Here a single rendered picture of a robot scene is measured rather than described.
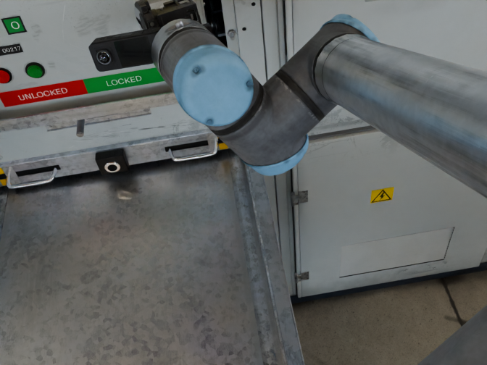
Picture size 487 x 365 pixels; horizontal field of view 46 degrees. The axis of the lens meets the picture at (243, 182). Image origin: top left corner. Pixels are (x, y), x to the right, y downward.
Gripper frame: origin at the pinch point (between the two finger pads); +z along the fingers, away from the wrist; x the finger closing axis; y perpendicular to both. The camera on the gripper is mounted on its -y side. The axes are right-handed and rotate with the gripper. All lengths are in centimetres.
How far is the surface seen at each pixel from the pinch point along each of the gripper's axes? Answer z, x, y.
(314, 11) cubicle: -1.9, -8.5, 31.3
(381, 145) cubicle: 4, -48, 47
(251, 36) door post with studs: 4.2, -11.6, 20.2
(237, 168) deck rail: 2.2, -38.0, 10.9
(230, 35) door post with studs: 4.1, -10.1, 16.1
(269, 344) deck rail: -36, -48, 0
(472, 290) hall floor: 10, -124, 81
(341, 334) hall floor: 14, -123, 34
